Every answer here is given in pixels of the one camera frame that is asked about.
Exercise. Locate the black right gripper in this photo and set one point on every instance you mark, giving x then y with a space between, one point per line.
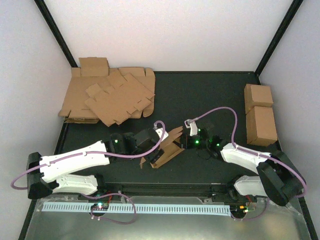
185 142

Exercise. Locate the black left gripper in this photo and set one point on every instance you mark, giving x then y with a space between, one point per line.
153 156

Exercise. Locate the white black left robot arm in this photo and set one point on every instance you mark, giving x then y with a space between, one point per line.
56 174

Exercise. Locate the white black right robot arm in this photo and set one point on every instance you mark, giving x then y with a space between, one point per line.
275 177

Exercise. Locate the folded cardboard box front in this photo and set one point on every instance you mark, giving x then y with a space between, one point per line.
261 127

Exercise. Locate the small folded cardboard box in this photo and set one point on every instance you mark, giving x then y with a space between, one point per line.
94 66

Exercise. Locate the loose top cardboard blank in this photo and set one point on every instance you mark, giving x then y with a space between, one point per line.
120 97

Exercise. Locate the stack of flat cardboard blanks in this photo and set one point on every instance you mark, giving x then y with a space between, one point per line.
74 110

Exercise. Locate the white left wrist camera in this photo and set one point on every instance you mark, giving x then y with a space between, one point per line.
162 134

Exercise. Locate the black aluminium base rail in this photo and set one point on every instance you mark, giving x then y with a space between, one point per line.
202 190

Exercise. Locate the light blue slotted cable duct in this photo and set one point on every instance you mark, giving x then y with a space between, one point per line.
139 208

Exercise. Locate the metal base plate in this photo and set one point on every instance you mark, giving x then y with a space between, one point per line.
267 222

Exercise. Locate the black left corner frame post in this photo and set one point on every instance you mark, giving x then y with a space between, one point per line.
51 23

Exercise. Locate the black corner frame post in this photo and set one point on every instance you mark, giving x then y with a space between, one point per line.
51 23
281 30

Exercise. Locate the black right corner frame post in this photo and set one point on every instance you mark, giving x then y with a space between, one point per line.
281 30

